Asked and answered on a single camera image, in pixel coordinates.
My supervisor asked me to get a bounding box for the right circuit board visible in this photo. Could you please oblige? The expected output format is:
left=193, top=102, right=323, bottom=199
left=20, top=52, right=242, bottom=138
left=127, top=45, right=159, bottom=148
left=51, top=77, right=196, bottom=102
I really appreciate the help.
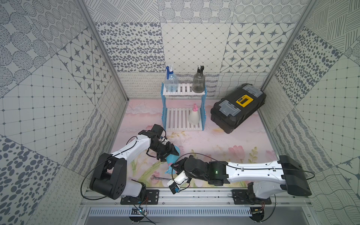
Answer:
left=250, top=207, right=264, bottom=223

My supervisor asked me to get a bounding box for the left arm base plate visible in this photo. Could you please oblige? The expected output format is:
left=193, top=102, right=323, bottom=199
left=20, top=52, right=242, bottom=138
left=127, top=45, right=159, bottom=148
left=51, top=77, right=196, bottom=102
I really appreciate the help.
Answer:
left=121, top=189, right=159, bottom=205

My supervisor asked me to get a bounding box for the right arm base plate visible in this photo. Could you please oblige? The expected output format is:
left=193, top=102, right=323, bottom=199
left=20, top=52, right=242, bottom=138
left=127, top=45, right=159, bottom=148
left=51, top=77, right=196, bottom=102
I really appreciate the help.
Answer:
left=231, top=189, right=272, bottom=205

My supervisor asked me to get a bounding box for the circuit board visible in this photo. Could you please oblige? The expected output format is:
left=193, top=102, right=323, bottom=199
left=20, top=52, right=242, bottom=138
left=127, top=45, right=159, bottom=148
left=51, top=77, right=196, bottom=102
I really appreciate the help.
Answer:
left=130, top=207, right=147, bottom=217
left=250, top=207, right=264, bottom=223

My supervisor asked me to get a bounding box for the aluminium rail frame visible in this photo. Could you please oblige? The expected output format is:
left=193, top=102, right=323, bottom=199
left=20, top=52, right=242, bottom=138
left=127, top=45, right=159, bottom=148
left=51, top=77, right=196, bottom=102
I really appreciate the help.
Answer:
left=80, top=187, right=295, bottom=207

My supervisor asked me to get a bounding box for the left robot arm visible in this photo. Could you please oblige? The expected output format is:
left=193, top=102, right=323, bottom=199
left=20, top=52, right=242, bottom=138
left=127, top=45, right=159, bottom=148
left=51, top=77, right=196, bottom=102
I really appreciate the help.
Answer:
left=89, top=124, right=180, bottom=203

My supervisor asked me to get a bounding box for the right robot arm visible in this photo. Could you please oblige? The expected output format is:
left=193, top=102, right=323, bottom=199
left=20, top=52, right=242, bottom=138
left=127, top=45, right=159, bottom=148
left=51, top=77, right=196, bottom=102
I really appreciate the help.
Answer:
left=167, top=154, right=312, bottom=199

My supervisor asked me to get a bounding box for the blue and white slatted shelf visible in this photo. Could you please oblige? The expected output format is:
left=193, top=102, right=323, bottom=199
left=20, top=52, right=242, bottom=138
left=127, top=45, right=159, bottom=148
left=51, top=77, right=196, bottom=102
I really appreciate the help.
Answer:
left=161, top=83, right=207, bottom=131

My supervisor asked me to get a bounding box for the teal spray bottle pink nozzle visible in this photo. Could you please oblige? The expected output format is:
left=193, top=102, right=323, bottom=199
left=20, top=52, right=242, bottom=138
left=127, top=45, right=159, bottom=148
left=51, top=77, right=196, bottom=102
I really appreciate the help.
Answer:
left=166, top=146, right=181, bottom=175

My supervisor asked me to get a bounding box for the white spray bottle pink nozzle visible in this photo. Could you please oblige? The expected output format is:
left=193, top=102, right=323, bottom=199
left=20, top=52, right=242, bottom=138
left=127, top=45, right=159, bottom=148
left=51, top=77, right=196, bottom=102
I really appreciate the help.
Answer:
left=188, top=104, right=201, bottom=125

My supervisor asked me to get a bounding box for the black toolbox yellow latch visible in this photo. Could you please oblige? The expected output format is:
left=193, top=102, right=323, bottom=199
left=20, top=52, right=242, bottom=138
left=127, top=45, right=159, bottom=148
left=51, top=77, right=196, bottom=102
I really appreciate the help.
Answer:
left=211, top=83, right=266, bottom=134

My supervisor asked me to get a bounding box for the left circuit board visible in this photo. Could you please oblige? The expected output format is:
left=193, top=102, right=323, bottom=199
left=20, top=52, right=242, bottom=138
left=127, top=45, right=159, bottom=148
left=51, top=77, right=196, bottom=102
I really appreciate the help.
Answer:
left=130, top=207, right=147, bottom=217

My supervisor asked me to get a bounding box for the smoky grey spray bottle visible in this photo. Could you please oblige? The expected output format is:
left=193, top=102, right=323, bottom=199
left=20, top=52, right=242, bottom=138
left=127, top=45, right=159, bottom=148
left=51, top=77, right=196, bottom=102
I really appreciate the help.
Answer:
left=192, top=66, right=205, bottom=93

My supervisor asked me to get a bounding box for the silver open-end wrench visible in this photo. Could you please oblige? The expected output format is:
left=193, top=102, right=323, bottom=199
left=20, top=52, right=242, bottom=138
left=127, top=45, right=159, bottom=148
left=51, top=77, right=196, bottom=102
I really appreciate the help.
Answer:
left=151, top=175, right=171, bottom=182

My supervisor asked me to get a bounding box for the clear spray bottle blue nozzle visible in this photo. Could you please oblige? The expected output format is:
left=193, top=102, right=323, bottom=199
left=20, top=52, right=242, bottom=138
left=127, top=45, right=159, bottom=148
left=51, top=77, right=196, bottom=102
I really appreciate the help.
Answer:
left=164, top=66, right=179, bottom=92

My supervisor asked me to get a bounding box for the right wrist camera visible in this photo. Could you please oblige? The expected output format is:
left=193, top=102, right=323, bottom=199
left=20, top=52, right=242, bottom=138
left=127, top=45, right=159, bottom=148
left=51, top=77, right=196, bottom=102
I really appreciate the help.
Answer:
left=167, top=171, right=188, bottom=194

